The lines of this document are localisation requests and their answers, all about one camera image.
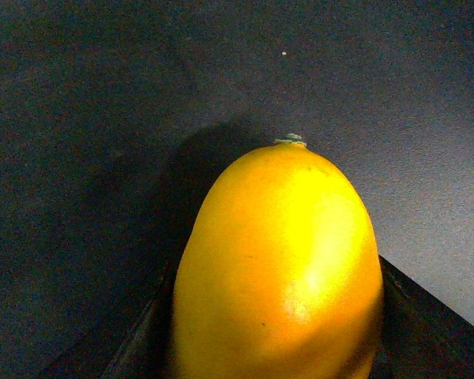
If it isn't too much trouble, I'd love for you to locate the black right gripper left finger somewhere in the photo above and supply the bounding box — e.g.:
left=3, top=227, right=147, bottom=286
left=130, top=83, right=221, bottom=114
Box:
left=39, top=256, right=182, bottom=379

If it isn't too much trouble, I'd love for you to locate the yellow mango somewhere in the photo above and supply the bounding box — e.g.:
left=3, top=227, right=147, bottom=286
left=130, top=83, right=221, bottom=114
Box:
left=170, top=134, right=384, bottom=378

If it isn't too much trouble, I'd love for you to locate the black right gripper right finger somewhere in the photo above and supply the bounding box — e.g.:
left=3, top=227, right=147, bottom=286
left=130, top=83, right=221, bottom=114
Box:
left=370, top=257, right=474, bottom=379

